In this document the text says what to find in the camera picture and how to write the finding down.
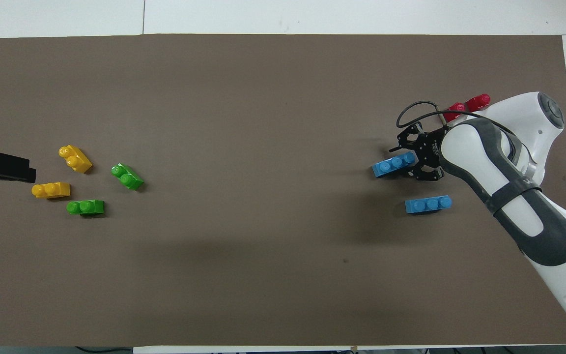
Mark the blue three-stud toy block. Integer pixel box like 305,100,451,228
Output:
405,195,453,214
371,151,418,179

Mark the brown paper table mat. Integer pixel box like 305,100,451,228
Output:
0,33,566,348

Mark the yellow two-stud toy block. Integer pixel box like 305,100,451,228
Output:
58,145,93,174
31,182,71,199

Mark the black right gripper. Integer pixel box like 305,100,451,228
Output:
389,122,449,183

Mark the red one-stud toy block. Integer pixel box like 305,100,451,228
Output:
443,102,467,123
466,94,491,113

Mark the green two-stud toy block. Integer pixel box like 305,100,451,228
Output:
111,164,145,191
66,200,105,216

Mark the black floor cable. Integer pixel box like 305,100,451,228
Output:
75,346,134,354

